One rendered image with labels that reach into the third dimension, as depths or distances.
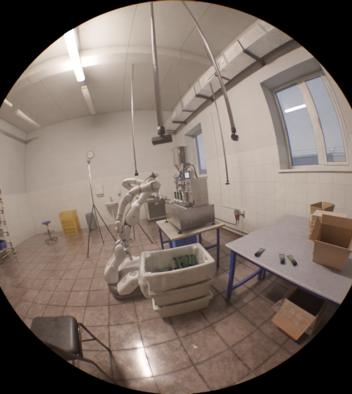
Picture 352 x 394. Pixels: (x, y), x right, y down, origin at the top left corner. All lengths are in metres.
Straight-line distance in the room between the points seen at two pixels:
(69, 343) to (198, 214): 1.71
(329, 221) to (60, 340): 1.72
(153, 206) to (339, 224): 4.65
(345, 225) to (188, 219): 1.51
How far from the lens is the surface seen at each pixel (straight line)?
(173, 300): 1.42
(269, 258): 1.15
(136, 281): 1.70
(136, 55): 3.49
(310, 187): 2.24
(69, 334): 1.05
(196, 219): 1.67
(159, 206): 4.82
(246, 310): 1.70
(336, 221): 1.04
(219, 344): 1.48
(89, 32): 3.58
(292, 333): 1.43
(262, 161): 2.59
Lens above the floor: 1.37
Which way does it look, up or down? 7 degrees down
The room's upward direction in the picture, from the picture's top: 6 degrees counter-clockwise
